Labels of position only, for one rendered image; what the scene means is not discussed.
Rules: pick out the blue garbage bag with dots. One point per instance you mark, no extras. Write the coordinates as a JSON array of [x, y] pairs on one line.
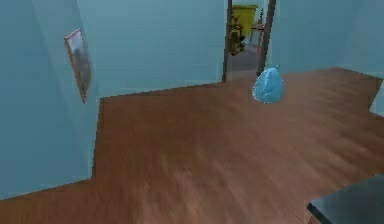
[[268, 86]]

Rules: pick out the brown house plant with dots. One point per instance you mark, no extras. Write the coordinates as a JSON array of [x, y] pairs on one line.
[[236, 37]]

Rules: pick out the brown wooden chair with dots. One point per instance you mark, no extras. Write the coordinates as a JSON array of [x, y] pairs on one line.
[[258, 29]]

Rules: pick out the yellow bin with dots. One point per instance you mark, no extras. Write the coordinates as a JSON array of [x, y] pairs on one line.
[[244, 18]]

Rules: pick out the black table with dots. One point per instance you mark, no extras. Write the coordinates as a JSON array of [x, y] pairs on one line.
[[352, 200]]

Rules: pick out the framed wall picture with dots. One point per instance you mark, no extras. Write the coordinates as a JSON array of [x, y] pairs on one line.
[[79, 63]]

